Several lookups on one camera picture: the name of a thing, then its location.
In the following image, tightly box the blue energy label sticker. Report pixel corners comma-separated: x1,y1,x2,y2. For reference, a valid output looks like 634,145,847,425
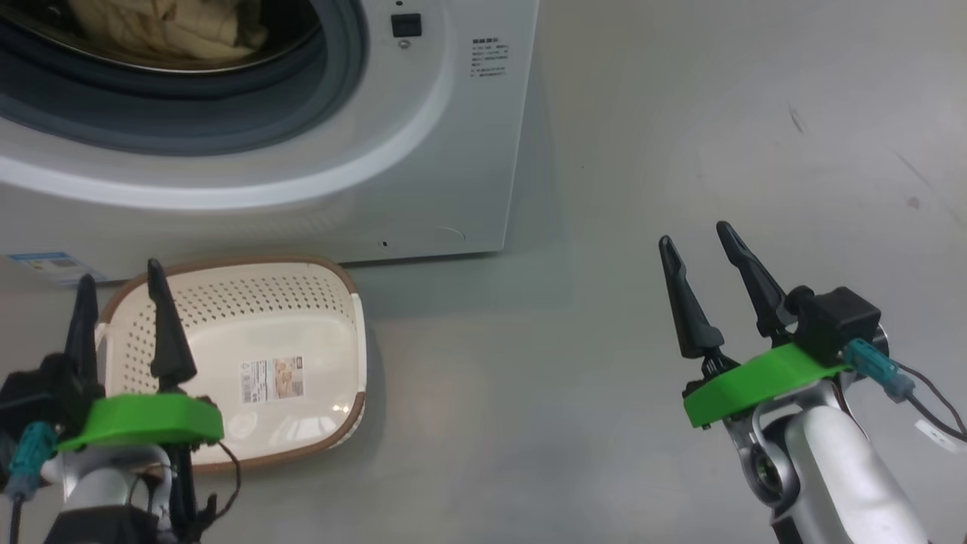
6,252,107,286

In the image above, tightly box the white cable label tag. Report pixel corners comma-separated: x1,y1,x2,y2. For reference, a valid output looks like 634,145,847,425
914,419,967,454

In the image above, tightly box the white front-load washing machine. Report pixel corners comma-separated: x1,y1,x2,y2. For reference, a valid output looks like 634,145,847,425
0,0,541,284

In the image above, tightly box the teal connector right camera cable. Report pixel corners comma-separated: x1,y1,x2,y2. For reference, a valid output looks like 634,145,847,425
845,338,967,443

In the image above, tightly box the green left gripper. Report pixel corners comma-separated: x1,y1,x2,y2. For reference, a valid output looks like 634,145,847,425
57,258,225,453

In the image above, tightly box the paper basket label sticker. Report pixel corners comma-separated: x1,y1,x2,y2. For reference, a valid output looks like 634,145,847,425
240,357,305,403

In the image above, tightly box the teal connector left camera cable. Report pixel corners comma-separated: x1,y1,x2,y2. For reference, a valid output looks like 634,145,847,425
6,422,57,544

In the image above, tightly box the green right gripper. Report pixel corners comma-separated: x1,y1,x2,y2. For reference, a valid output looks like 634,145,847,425
659,221,851,430

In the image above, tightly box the teal connector camera cable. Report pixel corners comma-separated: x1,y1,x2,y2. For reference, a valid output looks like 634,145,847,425
6,422,57,544
845,338,967,443

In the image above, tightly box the cream perforated laundry basket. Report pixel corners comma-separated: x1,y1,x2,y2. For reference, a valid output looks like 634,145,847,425
94,255,369,475

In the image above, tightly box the white drain filter flap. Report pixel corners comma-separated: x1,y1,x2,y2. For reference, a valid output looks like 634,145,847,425
378,225,467,250

